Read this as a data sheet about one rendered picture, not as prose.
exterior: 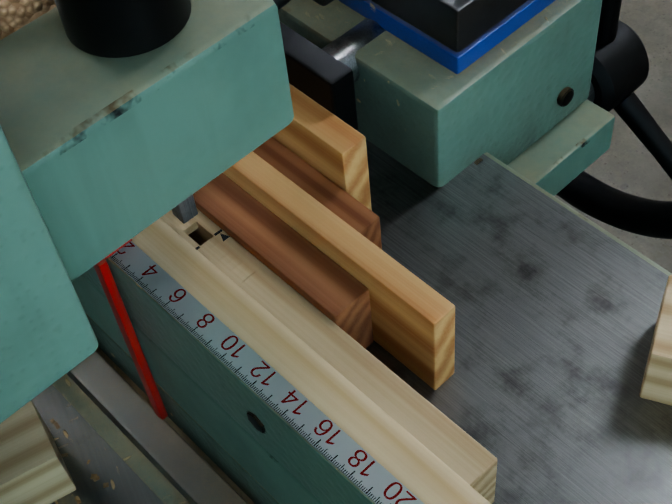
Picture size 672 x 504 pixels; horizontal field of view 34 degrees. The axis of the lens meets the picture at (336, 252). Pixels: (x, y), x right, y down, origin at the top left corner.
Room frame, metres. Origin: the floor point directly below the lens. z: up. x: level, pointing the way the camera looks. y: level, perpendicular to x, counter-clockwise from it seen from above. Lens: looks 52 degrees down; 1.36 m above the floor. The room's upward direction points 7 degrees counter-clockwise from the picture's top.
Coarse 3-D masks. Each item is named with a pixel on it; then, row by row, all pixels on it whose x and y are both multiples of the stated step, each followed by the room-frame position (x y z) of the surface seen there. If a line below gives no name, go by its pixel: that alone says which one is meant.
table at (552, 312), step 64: (576, 128) 0.45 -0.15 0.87; (384, 192) 0.39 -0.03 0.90; (448, 192) 0.39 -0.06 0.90; (512, 192) 0.38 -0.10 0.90; (448, 256) 0.34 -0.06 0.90; (512, 256) 0.34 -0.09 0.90; (576, 256) 0.33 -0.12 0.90; (640, 256) 0.33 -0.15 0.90; (512, 320) 0.30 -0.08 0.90; (576, 320) 0.29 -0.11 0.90; (640, 320) 0.29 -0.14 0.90; (192, 384) 0.29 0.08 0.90; (448, 384) 0.27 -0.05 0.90; (512, 384) 0.26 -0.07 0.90; (576, 384) 0.26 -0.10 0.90; (640, 384) 0.26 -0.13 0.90; (256, 448) 0.25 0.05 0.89; (512, 448) 0.23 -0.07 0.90; (576, 448) 0.23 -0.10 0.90; (640, 448) 0.22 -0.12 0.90
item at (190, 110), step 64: (192, 0) 0.36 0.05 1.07; (256, 0) 0.36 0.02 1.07; (0, 64) 0.34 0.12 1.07; (64, 64) 0.33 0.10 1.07; (128, 64) 0.33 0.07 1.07; (192, 64) 0.33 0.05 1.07; (256, 64) 0.35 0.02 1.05; (64, 128) 0.30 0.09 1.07; (128, 128) 0.31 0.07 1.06; (192, 128) 0.32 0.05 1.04; (256, 128) 0.34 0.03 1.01; (64, 192) 0.29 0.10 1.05; (128, 192) 0.30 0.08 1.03; (192, 192) 0.32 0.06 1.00; (64, 256) 0.28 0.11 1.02
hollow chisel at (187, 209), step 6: (192, 198) 0.35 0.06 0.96; (180, 204) 0.35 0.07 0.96; (186, 204) 0.35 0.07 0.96; (192, 204) 0.35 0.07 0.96; (174, 210) 0.35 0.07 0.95; (180, 210) 0.35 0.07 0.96; (186, 210) 0.35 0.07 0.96; (192, 210) 0.35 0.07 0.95; (180, 216) 0.35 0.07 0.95; (186, 216) 0.35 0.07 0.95; (192, 216) 0.35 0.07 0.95
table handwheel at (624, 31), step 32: (608, 0) 0.55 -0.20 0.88; (608, 32) 0.55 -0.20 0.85; (608, 64) 0.54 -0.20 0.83; (640, 64) 0.55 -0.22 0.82; (608, 96) 0.53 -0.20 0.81; (640, 128) 0.52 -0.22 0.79; (576, 192) 0.55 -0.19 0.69; (608, 192) 0.54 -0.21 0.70; (608, 224) 0.52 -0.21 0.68; (640, 224) 0.50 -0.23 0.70
